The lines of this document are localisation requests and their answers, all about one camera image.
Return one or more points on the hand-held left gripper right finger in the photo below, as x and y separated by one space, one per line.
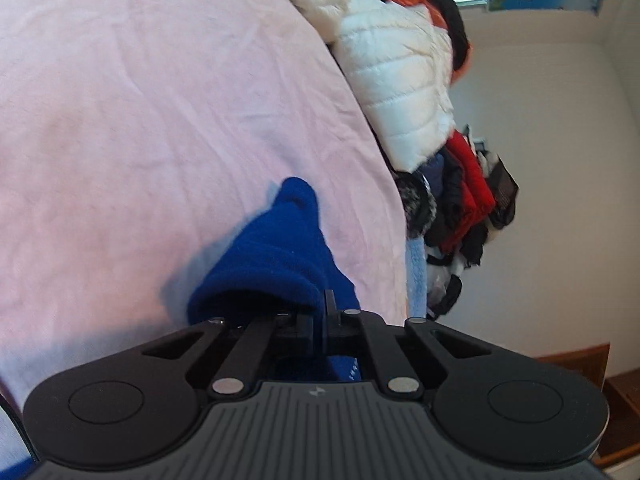
330 316

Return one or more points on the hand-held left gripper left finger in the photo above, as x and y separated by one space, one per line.
300 334

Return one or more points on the blue fleece garment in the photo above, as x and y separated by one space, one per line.
280 255

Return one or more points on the light blue blanket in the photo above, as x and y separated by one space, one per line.
416 275

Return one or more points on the fur trimmed dark garment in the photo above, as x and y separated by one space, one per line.
415 205

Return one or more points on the navy garment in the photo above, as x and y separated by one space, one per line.
435 175

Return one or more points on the red jacket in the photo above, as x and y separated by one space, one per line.
467 180

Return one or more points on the pink bed sheet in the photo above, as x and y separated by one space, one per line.
150 135

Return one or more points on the white puffer jacket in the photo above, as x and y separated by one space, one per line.
395 70

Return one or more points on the wooden furniture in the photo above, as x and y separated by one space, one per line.
620 400

